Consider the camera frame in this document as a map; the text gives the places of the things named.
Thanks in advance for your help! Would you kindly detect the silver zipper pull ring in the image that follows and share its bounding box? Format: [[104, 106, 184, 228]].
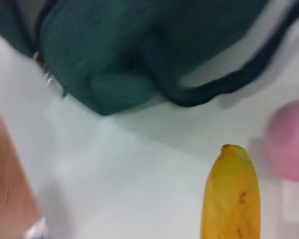
[[33, 51, 68, 98]]

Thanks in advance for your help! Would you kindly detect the yellow banana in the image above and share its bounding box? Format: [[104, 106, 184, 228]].
[[200, 144, 261, 239]]

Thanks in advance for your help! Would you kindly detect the pink peach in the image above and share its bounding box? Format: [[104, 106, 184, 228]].
[[265, 99, 299, 183]]

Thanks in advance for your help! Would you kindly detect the teal insulated lunch bag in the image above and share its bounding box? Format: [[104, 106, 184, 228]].
[[0, 0, 299, 117]]

